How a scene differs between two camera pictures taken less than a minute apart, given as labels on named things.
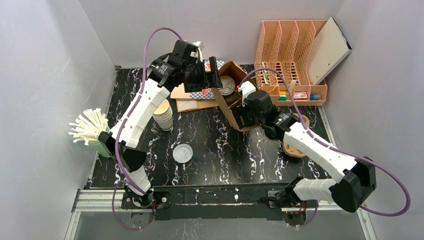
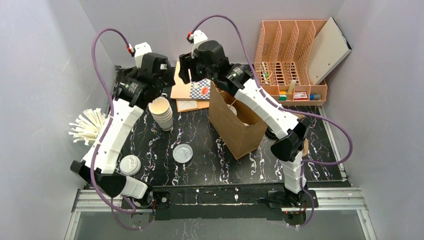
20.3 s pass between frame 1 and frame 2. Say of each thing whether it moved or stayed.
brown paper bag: moved
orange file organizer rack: stayed
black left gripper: moved
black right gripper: moved
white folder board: stayed
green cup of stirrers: stayed
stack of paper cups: stayed
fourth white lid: stayed
